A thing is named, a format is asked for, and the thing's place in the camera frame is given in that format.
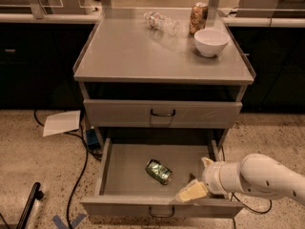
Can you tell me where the dark lower cabinet right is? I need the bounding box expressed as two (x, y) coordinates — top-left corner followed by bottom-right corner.
(230, 27), (305, 114)

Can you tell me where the brown patterned drink can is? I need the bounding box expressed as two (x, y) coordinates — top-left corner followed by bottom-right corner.
(189, 2), (209, 34)

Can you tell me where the grey metal drawer cabinet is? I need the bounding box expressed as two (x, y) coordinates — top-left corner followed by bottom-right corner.
(74, 8), (254, 144)

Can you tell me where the white paper sheet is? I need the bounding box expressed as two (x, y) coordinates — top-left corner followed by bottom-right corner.
(43, 111), (80, 136)

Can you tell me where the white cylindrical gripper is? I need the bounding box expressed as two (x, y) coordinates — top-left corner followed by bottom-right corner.
(175, 156), (242, 202)

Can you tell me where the black bar on floor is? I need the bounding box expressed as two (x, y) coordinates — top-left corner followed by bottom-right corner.
(15, 182), (45, 229)

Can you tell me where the blue power adapter box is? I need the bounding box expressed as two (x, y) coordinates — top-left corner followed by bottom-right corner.
(86, 129), (100, 150)

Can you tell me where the clear plastic water bottle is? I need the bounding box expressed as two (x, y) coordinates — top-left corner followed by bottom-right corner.
(144, 11), (179, 35)

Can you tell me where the black floor cable left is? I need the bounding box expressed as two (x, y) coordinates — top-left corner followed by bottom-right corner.
(33, 109), (103, 229)

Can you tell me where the closed grey upper drawer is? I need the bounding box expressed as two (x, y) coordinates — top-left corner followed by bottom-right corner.
(84, 99), (242, 129)

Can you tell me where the white ceramic bowl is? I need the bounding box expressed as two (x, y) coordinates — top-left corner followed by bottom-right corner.
(194, 29), (230, 57)

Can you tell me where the black floor cable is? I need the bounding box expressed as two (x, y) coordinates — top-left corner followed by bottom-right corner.
(220, 145), (274, 229)
(33, 109), (103, 229)

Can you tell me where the open grey middle drawer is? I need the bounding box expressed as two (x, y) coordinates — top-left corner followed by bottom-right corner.
(82, 138), (242, 219)

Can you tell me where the dark cabinet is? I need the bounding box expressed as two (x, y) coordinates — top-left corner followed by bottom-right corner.
(0, 23), (93, 110)
(230, 27), (305, 114)

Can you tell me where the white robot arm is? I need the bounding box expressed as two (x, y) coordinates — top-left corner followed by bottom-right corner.
(175, 154), (305, 205)

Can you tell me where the black floor cable right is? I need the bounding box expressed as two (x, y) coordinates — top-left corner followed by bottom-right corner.
(220, 145), (274, 229)

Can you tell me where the blue tape cross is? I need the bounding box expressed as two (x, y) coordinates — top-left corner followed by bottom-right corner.
(51, 213), (88, 229)

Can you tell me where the green soda can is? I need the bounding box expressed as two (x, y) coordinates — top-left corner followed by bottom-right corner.
(145, 159), (173, 185)

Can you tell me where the dark lower cabinet left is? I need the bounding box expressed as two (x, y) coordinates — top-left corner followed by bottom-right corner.
(0, 23), (93, 110)

